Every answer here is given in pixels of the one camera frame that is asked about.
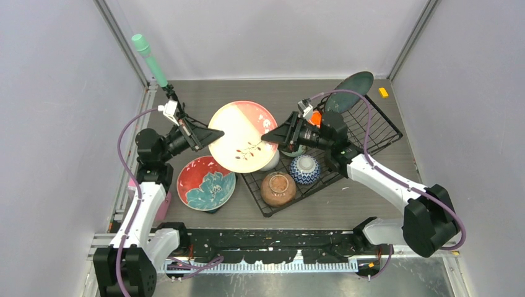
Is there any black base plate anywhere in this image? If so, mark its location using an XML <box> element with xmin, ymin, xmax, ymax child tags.
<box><xmin>170</xmin><ymin>228</ymin><xmax>389</xmax><ymax>264</ymax></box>

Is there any blue white patterned bowl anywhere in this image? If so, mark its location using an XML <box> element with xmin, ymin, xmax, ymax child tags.
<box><xmin>289</xmin><ymin>155</ymin><xmax>321</xmax><ymax>185</ymax></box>

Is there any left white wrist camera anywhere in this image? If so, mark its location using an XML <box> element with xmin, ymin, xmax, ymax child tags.
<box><xmin>157</xmin><ymin>100</ymin><xmax>180</xmax><ymax>126</ymax></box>

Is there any pink cream plate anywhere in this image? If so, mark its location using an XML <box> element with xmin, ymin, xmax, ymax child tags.
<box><xmin>208</xmin><ymin>101</ymin><xmax>278</xmax><ymax>173</ymax></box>

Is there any light green bowl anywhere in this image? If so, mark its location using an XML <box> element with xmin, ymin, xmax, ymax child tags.
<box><xmin>280</xmin><ymin>145</ymin><xmax>307</xmax><ymax>158</ymax></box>

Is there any aluminium frame rail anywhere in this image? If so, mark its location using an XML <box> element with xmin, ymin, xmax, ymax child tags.
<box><xmin>88</xmin><ymin>229</ymin><xmax>461</xmax><ymax>275</ymax></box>

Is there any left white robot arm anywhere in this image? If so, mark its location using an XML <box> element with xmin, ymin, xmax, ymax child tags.
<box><xmin>93</xmin><ymin>119</ymin><xmax>224</xmax><ymax>296</ymax></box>

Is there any blue floral plate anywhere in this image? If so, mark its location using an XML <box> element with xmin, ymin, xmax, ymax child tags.
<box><xmin>324</xmin><ymin>71</ymin><xmax>374</xmax><ymax>113</ymax></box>

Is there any orange mug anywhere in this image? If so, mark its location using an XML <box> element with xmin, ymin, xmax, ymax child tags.
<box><xmin>308</xmin><ymin>110</ymin><xmax>322</xmax><ymax>128</ymax></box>

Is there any red plate blue flower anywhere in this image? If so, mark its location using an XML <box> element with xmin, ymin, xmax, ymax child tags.
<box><xmin>176</xmin><ymin>155</ymin><xmax>236</xmax><ymax>213</ymax></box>

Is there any yellow block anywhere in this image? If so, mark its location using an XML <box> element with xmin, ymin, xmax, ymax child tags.
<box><xmin>378</xmin><ymin>87</ymin><xmax>389</xmax><ymax>98</ymax></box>

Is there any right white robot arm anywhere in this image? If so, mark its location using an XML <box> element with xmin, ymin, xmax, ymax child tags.
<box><xmin>261</xmin><ymin>111</ymin><xmax>466</xmax><ymax>257</ymax></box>

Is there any brown speckled bowl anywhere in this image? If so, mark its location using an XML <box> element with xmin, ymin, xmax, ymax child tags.
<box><xmin>261</xmin><ymin>171</ymin><xmax>297</xmax><ymax>207</ymax></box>

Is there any pink box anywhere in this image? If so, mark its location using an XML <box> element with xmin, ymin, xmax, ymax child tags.
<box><xmin>127</xmin><ymin>179</ymin><xmax>172</xmax><ymax>222</ymax></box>

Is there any black wire dish rack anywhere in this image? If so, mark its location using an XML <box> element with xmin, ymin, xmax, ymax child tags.
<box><xmin>240</xmin><ymin>143</ymin><xmax>354</xmax><ymax>218</ymax></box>

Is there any green microphone on tripod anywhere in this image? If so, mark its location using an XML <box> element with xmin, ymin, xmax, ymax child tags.
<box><xmin>131</xmin><ymin>33</ymin><xmax>208</xmax><ymax>127</ymax></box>

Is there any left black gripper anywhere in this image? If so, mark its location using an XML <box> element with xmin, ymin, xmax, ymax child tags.
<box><xmin>160</xmin><ymin>118</ymin><xmax>225</xmax><ymax>163</ymax></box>

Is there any cream bowl red rim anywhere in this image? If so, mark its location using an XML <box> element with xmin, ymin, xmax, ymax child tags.
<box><xmin>260</xmin><ymin>150</ymin><xmax>280</xmax><ymax>171</ymax></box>

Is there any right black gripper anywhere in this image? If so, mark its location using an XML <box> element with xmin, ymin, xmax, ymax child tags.
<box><xmin>262</xmin><ymin>111</ymin><xmax>332</xmax><ymax>153</ymax></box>

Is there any black wire rack side tray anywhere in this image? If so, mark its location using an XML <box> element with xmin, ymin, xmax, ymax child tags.
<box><xmin>318</xmin><ymin>92</ymin><xmax>404</xmax><ymax>157</ymax></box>

